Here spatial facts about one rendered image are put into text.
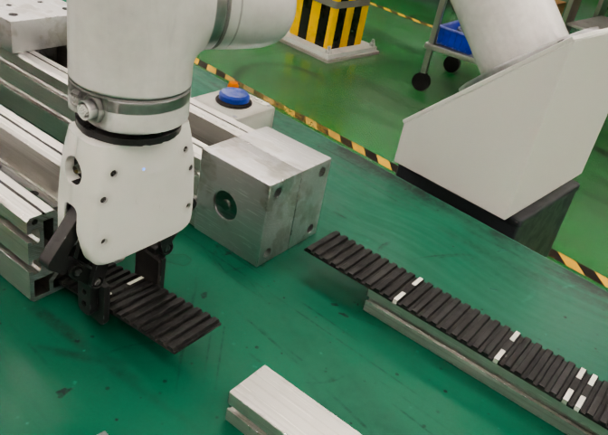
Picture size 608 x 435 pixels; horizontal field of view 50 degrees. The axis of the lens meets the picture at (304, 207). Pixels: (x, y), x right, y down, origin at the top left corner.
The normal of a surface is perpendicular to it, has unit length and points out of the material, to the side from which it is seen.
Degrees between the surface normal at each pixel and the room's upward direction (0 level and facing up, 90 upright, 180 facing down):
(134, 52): 90
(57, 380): 0
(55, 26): 90
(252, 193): 90
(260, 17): 98
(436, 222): 0
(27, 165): 90
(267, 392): 0
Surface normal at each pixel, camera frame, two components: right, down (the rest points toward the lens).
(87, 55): -0.50, 0.37
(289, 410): 0.17, -0.85
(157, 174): 0.76, 0.51
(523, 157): -0.68, 0.27
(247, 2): 0.51, 0.38
